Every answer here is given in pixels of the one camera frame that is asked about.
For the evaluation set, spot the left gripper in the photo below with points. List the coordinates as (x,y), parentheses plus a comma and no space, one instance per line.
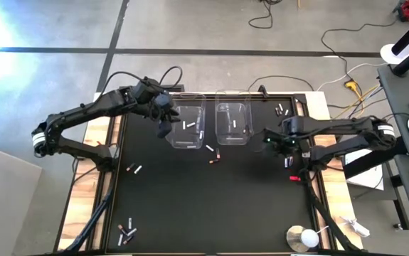
(143,97)

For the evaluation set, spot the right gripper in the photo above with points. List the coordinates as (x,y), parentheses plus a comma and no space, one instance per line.
(287,138)

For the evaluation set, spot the clear plastic bin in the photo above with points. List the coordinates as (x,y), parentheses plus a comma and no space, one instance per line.
(193,138)
(225,117)

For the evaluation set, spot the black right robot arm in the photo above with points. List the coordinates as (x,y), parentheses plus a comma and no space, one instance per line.
(332,124)

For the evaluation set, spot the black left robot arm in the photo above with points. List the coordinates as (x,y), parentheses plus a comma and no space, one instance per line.
(83,110)

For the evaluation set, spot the black power strip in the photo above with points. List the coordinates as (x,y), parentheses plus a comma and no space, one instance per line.
(177,87)

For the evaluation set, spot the white box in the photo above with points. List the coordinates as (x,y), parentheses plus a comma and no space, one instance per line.
(367,176)

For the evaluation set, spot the white bulb lamp metal base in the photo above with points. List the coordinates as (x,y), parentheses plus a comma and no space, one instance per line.
(302,239)

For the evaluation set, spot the white pole stand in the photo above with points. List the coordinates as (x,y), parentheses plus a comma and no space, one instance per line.
(391,54)

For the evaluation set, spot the grey floor board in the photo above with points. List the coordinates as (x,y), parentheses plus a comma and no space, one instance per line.
(5,199)

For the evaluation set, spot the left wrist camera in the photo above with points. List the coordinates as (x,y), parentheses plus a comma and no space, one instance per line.
(163,102)

